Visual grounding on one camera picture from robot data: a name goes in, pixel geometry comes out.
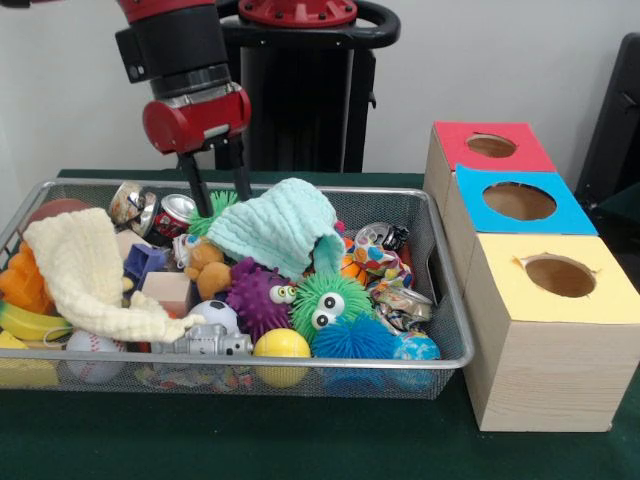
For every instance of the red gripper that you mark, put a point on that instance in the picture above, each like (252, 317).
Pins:
(195, 120)

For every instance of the mint green cloth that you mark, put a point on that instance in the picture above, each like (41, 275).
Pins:
(280, 230)

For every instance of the pale yellow cloth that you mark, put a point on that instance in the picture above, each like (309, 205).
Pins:
(85, 275)

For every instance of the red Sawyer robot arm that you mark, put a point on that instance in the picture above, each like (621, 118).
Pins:
(175, 40)

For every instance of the clear mesh bin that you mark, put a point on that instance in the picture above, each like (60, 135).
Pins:
(440, 260)

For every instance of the wooden box with three holes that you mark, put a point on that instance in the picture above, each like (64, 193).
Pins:
(550, 370)

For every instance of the green fuzzy toy with eyes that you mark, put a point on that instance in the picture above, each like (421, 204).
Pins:
(218, 208)

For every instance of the red soda can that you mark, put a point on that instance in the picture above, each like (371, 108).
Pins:
(172, 215)

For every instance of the crushed silver can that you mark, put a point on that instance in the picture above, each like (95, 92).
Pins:
(405, 305)
(132, 205)

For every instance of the orange plush toy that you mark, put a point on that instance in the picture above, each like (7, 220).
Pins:
(208, 270)

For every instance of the purple block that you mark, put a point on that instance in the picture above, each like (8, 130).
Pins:
(143, 262)

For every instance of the small wooden block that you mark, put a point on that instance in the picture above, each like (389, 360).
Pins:
(168, 292)

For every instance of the purple fuzzy toy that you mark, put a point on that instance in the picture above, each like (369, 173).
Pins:
(255, 298)

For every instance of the small soccer ball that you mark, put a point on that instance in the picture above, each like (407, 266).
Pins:
(215, 315)

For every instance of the small orange basketball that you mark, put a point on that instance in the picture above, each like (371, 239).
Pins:
(350, 270)

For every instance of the brown toy football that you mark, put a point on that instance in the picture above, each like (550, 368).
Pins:
(55, 208)

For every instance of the silver robot toy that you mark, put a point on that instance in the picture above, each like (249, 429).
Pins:
(205, 344)

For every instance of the small green spiky toy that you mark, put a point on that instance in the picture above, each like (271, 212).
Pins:
(330, 302)

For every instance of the silver and black can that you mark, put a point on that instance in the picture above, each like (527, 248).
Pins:
(385, 235)

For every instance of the yellow ball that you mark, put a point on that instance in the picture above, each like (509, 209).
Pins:
(282, 345)

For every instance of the multicoloured toy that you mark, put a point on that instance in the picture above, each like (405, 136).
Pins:
(378, 262)

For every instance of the blue spiky ball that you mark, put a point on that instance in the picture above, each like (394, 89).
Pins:
(355, 340)

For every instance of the white baseball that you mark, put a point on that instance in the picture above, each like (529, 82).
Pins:
(95, 355)

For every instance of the yellow toy banana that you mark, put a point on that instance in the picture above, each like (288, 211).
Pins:
(25, 322)

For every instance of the blue globe ball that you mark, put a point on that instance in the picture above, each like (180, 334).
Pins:
(415, 350)

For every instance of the yellow block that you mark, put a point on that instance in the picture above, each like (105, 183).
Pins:
(20, 372)

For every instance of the black chair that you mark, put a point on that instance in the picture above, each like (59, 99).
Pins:
(615, 130)

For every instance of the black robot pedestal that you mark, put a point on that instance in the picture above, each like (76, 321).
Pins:
(310, 110)

